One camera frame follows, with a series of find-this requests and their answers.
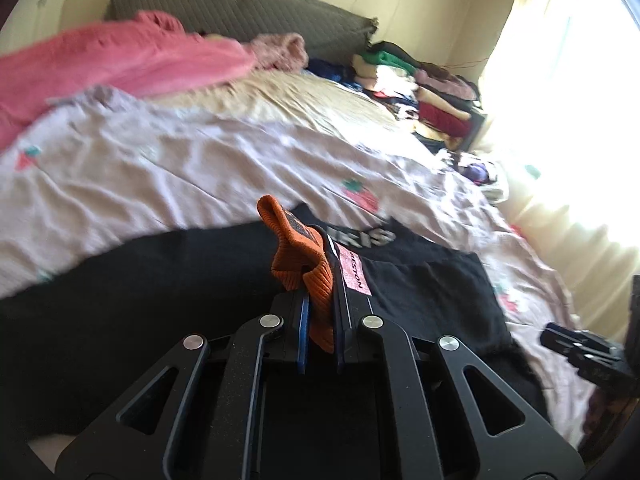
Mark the stack of folded clothes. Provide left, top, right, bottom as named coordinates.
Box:
left=352, top=41, right=486, bottom=152

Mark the white bag of small clothes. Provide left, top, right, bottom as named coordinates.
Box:
left=436, top=150, right=510, bottom=205

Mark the black sweatshirt with orange cuff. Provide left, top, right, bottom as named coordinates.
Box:
left=0, top=194, right=551, bottom=443

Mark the blue garment by headboard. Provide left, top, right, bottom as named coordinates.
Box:
left=306, top=58, right=362, bottom=92

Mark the dusty pink fuzzy garment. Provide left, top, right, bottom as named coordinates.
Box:
left=248, top=32, right=309, bottom=72

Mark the beige bed sheet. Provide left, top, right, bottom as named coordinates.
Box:
left=150, top=70, right=435, bottom=166

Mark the grey quilted headboard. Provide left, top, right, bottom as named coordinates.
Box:
left=104, top=0, right=378, bottom=65

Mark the pink plush blanket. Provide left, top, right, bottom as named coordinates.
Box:
left=1, top=11, right=256, bottom=150

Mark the lilac strawberry bear bedsheet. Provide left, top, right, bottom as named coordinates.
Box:
left=1, top=87, right=592, bottom=443

